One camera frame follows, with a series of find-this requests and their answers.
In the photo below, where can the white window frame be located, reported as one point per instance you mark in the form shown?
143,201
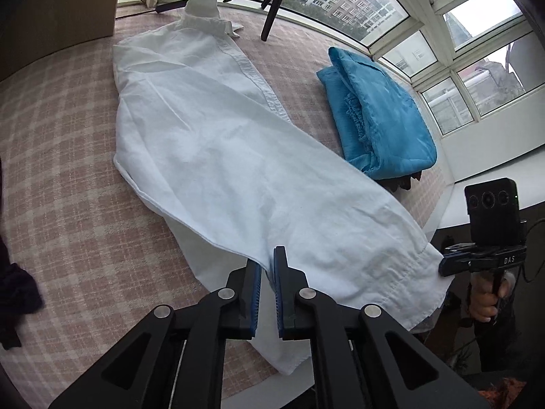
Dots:
434,21

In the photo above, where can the white shirt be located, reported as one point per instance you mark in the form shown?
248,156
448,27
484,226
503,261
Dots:
238,166

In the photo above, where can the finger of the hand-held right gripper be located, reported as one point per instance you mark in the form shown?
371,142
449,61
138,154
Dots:
453,266

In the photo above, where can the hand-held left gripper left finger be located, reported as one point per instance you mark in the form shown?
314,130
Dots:
245,294

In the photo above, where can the pink plaid tablecloth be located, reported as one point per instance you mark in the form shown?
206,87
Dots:
72,204

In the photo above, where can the black zipped jacket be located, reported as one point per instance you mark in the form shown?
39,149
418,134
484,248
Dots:
511,349

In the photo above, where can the person's right hand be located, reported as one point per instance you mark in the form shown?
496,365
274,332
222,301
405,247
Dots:
481,302

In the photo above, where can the black garment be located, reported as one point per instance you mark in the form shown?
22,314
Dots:
17,298

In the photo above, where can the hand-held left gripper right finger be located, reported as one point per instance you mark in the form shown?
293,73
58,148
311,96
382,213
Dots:
289,294

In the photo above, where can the dark brown folded garment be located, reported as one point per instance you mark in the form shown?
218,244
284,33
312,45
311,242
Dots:
402,182

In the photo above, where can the orange knit scarf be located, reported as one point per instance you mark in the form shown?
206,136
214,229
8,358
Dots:
502,398

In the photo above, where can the blue folded garment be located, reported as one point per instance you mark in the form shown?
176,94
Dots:
383,119

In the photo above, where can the light wooden board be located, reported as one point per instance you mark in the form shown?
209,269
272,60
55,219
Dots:
55,12

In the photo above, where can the black tripod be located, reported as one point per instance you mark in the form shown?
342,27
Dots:
272,12

